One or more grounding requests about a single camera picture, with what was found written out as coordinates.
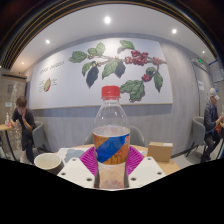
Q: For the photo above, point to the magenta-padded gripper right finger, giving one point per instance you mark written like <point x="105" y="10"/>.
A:
<point x="148" y="170"/>

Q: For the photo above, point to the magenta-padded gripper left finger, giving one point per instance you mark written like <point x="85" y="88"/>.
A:
<point x="76" y="172"/>

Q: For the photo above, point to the clear red-capped drink bottle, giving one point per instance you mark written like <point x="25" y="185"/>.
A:
<point x="111" y="143"/>

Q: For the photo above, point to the small cardboard box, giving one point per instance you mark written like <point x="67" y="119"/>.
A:
<point x="160" y="151"/>

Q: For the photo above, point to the person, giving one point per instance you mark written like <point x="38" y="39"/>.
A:
<point x="25" y="123"/>
<point x="210" y="120"/>

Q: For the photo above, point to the small round wooden table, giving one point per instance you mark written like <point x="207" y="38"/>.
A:
<point x="4" y="127"/>

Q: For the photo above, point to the small clear bottle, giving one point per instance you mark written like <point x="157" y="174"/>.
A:
<point x="7" y="120"/>

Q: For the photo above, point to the green exit sign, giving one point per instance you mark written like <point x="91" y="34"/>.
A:
<point x="200" y="61"/>

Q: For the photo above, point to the round ceiling lights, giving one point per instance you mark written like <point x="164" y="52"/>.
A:
<point x="107" y="20"/>

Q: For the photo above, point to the coffee plant wall mural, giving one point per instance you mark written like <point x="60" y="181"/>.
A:
<point x="66" y="86"/>

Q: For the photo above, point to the white wall notice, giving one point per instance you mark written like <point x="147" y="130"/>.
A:
<point x="201" y="85"/>

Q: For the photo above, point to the wall-mounted board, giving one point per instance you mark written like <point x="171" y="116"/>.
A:
<point x="217" y="71"/>

